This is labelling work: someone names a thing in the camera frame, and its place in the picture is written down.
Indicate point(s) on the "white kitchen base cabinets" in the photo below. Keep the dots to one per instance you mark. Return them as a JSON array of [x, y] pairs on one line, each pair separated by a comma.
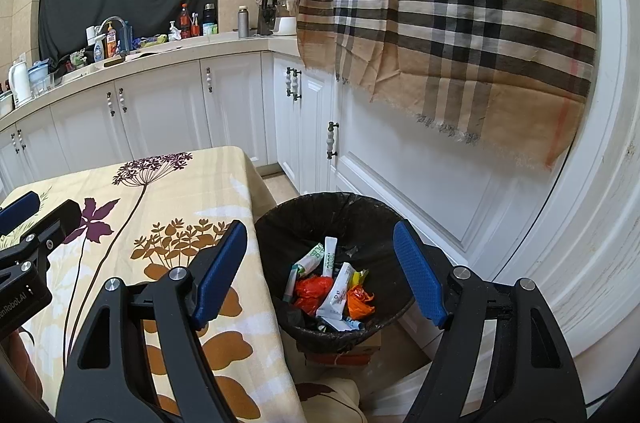
[[160, 113]]

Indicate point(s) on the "white electric kettle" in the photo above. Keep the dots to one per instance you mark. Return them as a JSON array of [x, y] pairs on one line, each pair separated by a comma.
[[20, 85]]

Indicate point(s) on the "steel thermos flask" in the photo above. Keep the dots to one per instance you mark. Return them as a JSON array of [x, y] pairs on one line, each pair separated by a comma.
[[243, 23]]

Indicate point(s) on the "yellow green cloth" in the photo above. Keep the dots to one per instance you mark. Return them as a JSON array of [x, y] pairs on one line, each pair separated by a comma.
[[150, 40]]

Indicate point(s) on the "white blender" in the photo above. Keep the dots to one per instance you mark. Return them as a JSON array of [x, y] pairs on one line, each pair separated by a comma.
[[286, 20]]

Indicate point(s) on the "dark bottle red cap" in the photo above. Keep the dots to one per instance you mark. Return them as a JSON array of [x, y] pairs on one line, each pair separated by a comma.
[[185, 23]]

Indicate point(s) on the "chrome faucet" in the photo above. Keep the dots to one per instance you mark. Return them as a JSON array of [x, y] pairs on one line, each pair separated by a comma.
[[122, 28]]

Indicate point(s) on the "black knife block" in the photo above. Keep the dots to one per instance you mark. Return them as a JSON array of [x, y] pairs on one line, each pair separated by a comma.
[[266, 18]]

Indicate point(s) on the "black trash bin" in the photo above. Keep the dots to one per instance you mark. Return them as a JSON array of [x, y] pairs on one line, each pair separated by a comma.
[[280, 228]]

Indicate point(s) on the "clear dish soap bottle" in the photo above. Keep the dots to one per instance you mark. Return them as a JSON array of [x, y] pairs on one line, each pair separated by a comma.
[[99, 50]]

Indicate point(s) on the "clear container blue lid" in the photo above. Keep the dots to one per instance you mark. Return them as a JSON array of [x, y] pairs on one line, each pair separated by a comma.
[[40, 80]]

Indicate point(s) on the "beige plaid cloth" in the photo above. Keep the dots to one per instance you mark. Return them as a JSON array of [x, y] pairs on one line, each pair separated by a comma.
[[450, 3]]

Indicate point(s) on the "white pump bottle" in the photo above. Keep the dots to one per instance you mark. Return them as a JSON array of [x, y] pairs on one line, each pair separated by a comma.
[[174, 33]]

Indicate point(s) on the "large white tube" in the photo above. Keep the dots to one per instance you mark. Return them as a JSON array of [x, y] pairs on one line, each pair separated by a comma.
[[337, 290]]

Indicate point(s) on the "cardboard box red print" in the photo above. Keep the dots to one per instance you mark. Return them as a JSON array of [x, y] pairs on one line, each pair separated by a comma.
[[345, 355]]

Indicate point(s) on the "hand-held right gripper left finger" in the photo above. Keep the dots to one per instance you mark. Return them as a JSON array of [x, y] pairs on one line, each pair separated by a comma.
[[220, 273]]

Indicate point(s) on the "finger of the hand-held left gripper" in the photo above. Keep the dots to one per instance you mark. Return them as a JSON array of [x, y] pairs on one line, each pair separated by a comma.
[[57, 218], [20, 210]]

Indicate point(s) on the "black thermos bottle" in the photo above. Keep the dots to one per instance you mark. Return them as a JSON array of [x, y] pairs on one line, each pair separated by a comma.
[[209, 18]]

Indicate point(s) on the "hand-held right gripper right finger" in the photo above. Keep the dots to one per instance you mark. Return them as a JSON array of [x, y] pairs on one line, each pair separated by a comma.
[[420, 273]]

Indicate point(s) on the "long yellow wrapper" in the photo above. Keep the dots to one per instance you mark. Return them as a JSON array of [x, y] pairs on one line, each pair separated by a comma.
[[360, 277]]

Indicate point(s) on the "red plastic bag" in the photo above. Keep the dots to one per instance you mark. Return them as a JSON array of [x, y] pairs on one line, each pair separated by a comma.
[[312, 293]]

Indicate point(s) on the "orange dish soap bottle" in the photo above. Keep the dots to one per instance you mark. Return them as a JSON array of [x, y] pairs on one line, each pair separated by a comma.
[[112, 43]]

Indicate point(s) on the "orange plastic bag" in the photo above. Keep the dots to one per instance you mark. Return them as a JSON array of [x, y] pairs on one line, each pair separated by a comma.
[[360, 303]]

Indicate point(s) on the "green white wrapper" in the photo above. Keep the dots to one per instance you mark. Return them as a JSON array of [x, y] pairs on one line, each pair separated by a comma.
[[310, 259]]

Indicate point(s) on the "floral tablecloth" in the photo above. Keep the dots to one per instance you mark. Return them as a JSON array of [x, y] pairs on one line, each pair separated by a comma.
[[150, 203]]

